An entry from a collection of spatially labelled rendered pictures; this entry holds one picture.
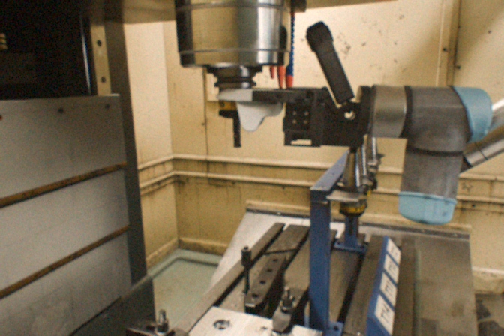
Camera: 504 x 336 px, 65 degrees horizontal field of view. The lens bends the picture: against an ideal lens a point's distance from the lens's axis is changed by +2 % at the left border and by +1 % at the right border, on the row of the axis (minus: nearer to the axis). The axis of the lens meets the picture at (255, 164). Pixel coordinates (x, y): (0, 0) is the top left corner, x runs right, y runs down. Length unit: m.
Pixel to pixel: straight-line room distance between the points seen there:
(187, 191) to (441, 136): 1.49
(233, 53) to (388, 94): 0.21
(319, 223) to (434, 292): 0.73
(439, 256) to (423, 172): 1.01
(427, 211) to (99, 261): 0.75
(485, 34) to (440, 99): 0.98
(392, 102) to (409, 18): 1.00
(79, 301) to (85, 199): 0.23
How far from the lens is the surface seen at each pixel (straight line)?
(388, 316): 0.97
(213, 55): 0.51
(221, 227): 1.87
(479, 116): 0.58
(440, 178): 0.58
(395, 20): 1.54
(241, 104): 0.54
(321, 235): 0.82
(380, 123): 0.55
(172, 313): 1.61
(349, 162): 0.82
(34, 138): 0.86
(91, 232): 0.99
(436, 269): 1.53
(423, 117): 0.56
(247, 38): 0.50
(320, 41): 0.55
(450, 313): 1.43
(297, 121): 0.55
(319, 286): 0.88
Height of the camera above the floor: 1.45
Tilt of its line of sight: 13 degrees down
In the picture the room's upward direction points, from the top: 1 degrees counter-clockwise
